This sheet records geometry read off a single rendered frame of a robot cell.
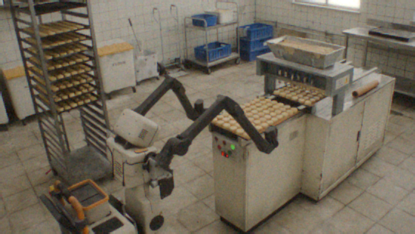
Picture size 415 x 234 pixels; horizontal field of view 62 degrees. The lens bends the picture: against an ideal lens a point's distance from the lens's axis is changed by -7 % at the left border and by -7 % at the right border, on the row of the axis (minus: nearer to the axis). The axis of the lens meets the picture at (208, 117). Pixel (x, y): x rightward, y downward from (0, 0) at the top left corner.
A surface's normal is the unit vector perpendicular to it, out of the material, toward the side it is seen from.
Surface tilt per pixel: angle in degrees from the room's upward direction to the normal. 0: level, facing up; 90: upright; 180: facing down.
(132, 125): 47
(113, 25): 90
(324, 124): 90
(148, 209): 90
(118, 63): 92
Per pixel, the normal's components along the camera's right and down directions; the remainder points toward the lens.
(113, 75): 0.54, 0.38
